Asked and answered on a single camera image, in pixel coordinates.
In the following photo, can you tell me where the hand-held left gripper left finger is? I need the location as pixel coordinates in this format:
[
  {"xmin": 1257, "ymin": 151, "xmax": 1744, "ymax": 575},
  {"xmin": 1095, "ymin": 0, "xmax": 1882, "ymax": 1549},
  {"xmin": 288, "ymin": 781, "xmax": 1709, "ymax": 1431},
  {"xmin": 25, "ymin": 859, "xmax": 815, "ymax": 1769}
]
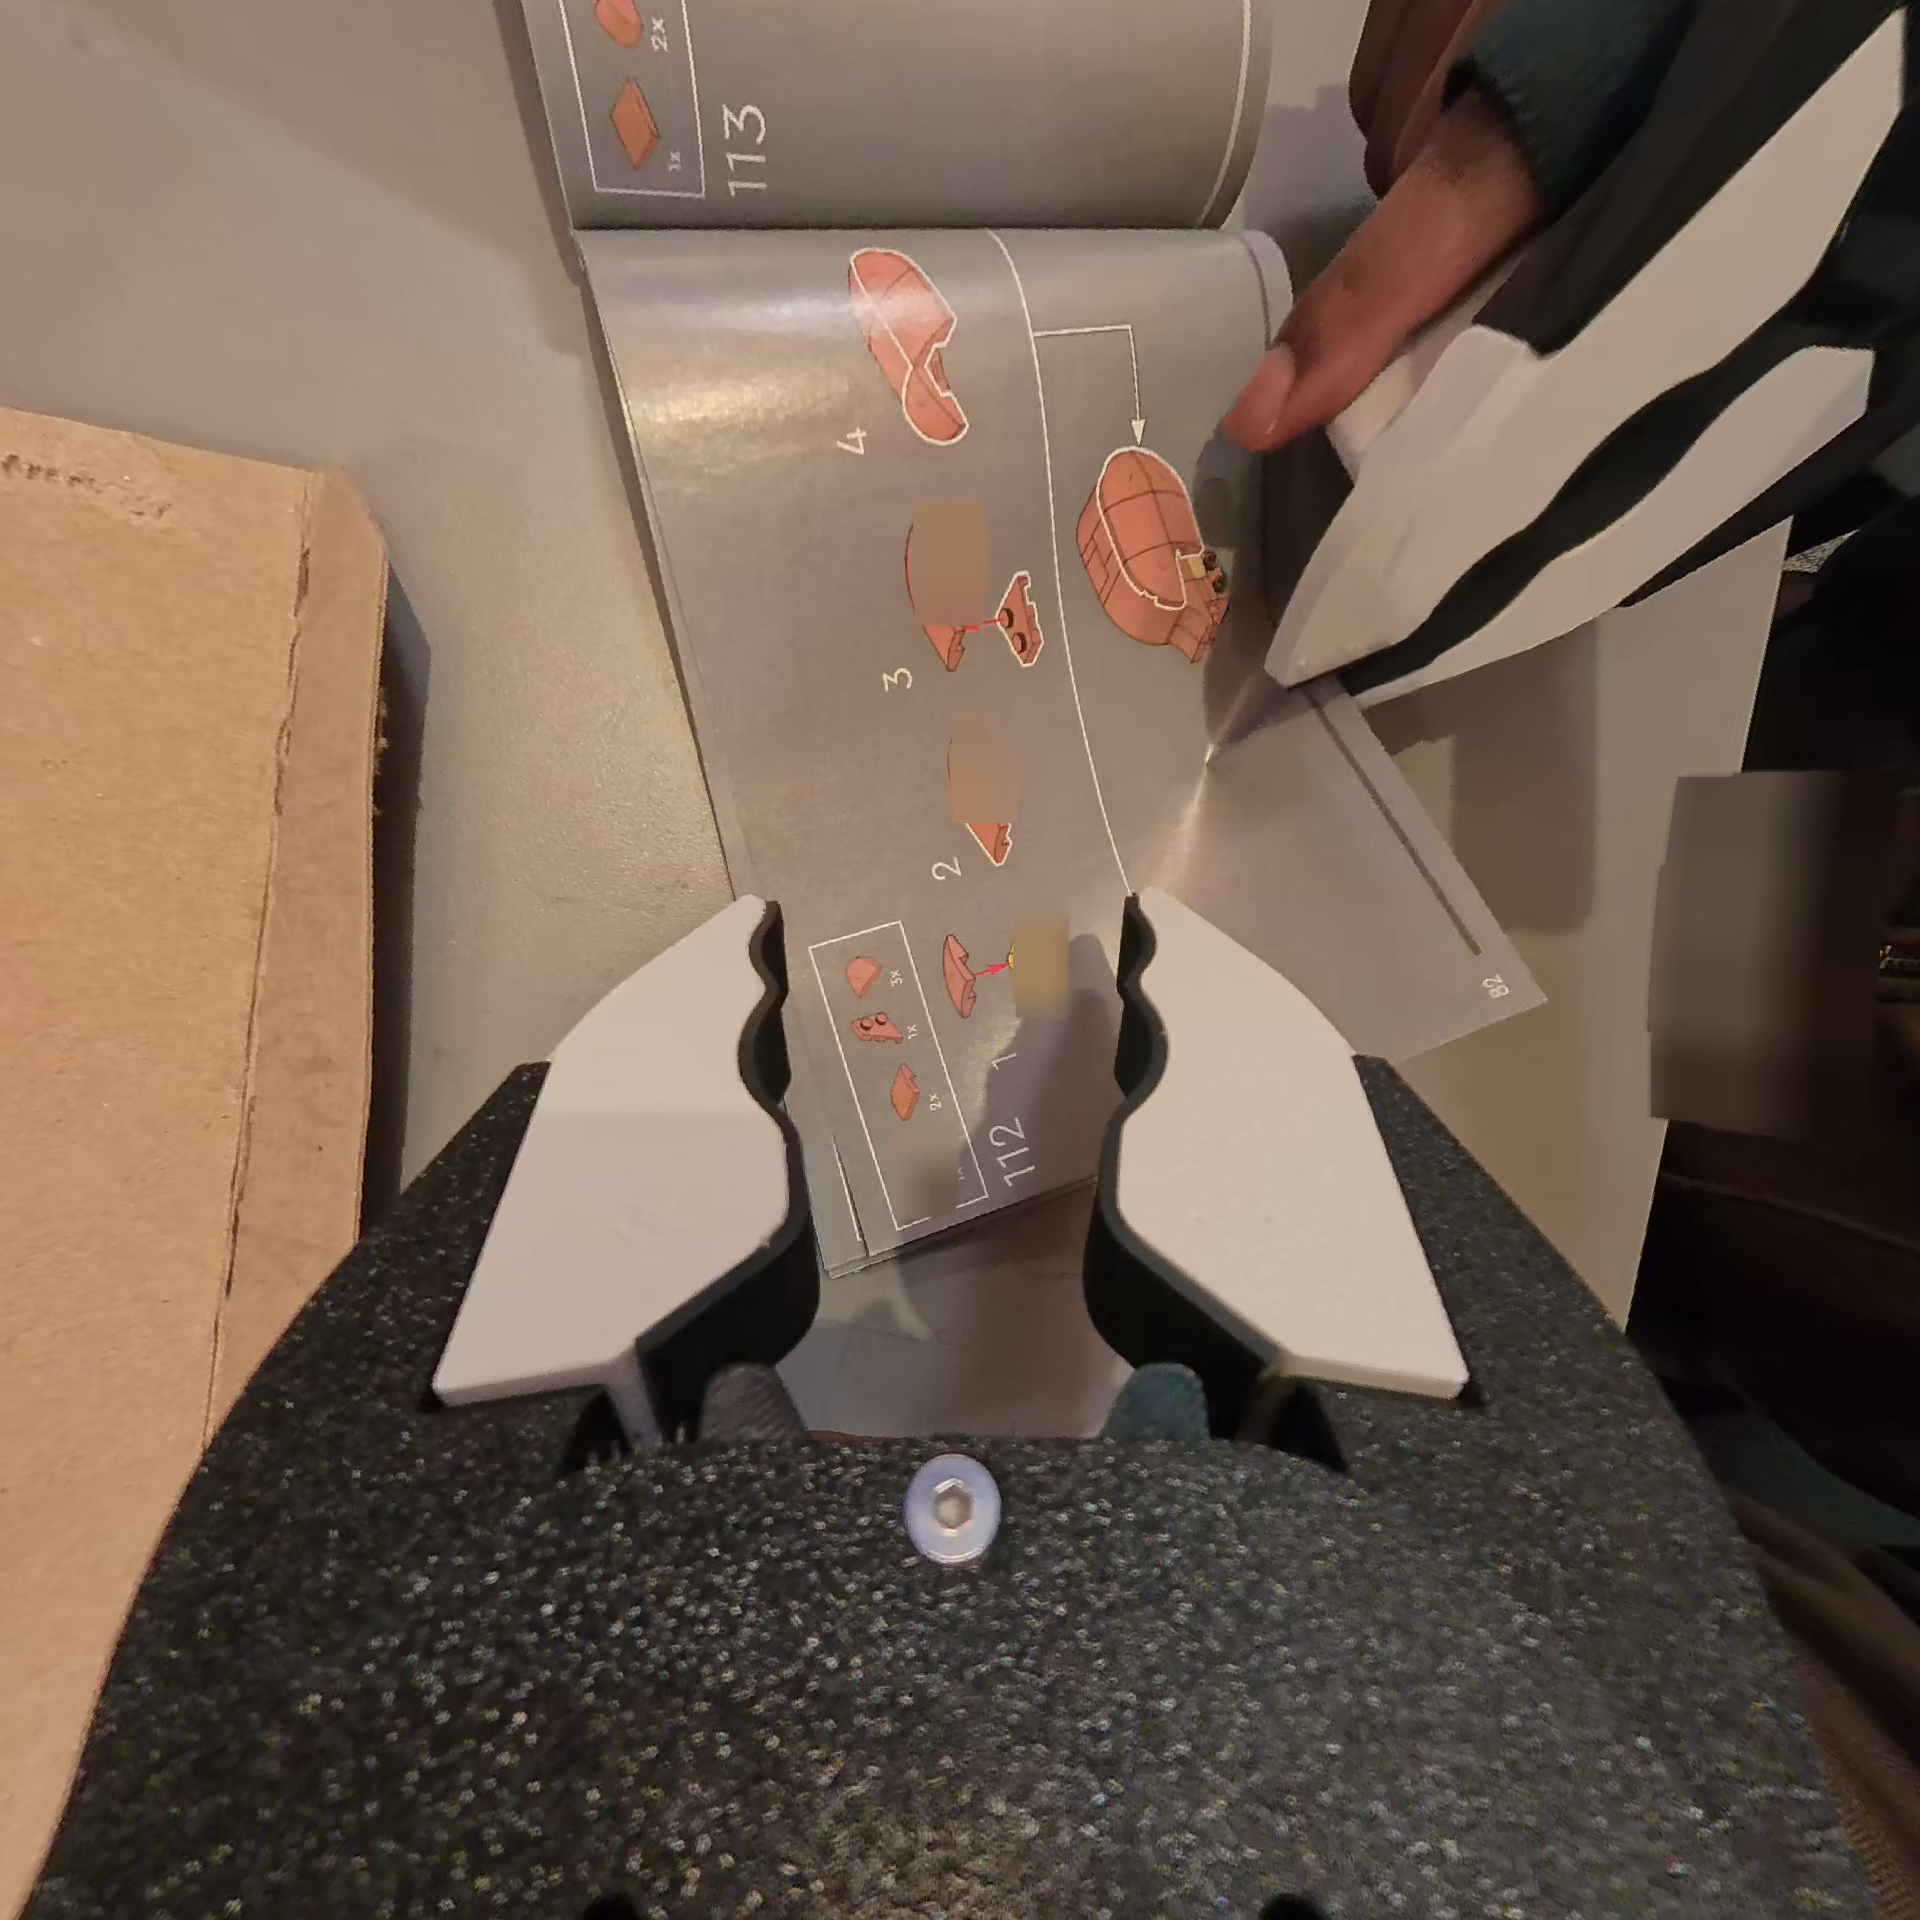
[{"xmin": 433, "ymin": 896, "xmax": 826, "ymax": 1445}]

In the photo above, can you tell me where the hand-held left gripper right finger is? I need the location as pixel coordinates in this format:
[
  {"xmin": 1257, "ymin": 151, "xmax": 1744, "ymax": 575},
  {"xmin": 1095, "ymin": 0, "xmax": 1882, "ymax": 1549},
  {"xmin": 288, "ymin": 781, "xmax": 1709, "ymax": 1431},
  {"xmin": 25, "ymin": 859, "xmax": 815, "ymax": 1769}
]
[{"xmin": 1083, "ymin": 888, "xmax": 1473, "ymax": 1443}]

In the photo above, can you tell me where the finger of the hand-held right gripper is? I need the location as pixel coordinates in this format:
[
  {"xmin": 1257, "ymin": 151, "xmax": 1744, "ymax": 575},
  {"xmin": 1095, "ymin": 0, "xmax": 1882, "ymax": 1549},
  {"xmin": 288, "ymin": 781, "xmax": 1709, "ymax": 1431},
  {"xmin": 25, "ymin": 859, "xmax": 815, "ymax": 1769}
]
[
  {"xmin": 1264, "ymin": 282, "xmax": 1877, "ymax": 689},
  {"xmin": 1341, "ymin": 337, "xmax": 1920, "ymax": 706}
]

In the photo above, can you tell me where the grey building instruction booklet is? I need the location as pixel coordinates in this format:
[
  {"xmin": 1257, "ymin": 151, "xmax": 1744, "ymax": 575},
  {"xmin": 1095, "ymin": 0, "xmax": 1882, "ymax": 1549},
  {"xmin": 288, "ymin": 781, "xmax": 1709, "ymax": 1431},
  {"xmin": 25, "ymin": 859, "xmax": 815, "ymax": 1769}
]
[{"xmin": 517, "ymin": 0, "xmax": 1549, "ymax": 1281}]

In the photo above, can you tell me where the person's right forearm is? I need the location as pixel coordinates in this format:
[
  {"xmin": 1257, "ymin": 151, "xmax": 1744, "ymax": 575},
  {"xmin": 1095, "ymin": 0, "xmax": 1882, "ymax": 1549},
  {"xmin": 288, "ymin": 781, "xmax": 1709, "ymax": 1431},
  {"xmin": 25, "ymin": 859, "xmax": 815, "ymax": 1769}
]
[{"xmin": 1437, "ymin": 0, "xmax": 1672, "ymax": 231}]

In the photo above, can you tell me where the white desk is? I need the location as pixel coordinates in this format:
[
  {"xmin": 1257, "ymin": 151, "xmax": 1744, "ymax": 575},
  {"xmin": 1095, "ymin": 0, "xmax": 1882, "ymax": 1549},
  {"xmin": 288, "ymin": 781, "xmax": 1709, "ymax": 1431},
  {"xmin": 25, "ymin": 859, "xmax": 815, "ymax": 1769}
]
[{"xmin": 0, "ymin": 0, "xmax": 1796, "ymax": 1445}]

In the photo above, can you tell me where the person's right hand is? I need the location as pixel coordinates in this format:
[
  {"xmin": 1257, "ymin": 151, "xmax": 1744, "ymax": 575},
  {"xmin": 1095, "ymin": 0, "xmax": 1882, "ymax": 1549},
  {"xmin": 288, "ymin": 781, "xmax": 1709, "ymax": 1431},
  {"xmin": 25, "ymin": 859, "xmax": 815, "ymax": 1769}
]
[{"xmin": 1224, "ymin": 0, "xmax": 1543, "ymax": 455}]

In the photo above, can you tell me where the dark brown bag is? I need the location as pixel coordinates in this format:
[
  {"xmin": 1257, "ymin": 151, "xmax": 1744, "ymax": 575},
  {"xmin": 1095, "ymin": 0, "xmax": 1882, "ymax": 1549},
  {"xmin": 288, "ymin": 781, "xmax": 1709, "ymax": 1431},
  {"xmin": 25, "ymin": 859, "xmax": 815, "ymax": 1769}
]
[{"xmin": 1627, "ymin": 511, "xmax": 1920, "ymax": 1920}]

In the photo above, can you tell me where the brown cardboard box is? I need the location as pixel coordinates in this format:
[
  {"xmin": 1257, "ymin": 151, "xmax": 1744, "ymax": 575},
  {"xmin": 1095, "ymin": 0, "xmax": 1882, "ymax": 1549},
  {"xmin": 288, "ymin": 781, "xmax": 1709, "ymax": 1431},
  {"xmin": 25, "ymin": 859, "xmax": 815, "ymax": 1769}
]
[{"xmin": 0, "ymin": 404, "xmax": 396, "ymax": 1900}]

